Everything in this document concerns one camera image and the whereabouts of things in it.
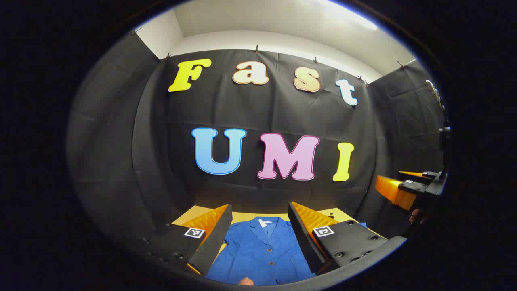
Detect blue button shirt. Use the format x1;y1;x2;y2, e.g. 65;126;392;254
204;216;368;286

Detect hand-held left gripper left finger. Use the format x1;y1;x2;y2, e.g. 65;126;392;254
139;204;233;276

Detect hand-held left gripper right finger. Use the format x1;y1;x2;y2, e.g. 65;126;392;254
288;201;389;275

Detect black backdrop cloth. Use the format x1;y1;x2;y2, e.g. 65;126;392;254
67;30;447;243

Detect silver device on stand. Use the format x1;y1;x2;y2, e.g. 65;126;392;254
425;79;446;112

